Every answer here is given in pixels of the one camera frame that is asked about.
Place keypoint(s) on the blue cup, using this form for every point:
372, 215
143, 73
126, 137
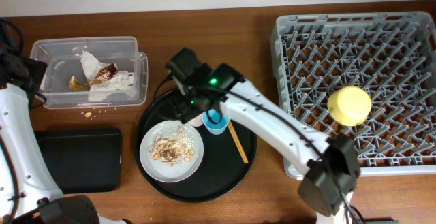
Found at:
215, 122

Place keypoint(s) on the pink cup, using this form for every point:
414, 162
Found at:
197, 121

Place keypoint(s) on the yellow bowl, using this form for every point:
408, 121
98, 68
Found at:
349, 106

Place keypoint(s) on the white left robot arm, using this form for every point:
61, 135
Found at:
28, 191

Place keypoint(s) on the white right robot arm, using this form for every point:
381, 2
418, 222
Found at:
329, 166

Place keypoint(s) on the wooden chopstick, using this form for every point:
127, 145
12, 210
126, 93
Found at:
236, 142
239, 141

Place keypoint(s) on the gold snack wrapper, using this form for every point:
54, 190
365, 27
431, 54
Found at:
103, 75

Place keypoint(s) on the food scraps on plate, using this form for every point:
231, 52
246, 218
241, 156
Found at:
172, 148

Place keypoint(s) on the grey plate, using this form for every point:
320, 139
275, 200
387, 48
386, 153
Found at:
164, 172

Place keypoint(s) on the clear plastic waste bin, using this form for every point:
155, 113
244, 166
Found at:
63, 57

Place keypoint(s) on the grey dishwasher rack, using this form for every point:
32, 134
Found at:
391, 55

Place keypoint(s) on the black rectangular tray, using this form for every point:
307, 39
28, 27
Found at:
83, 160

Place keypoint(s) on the round black serving tray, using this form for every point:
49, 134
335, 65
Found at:
221, 168

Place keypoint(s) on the white tissue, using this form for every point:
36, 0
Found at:
112, 82

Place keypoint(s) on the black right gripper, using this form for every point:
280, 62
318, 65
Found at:
191, 109

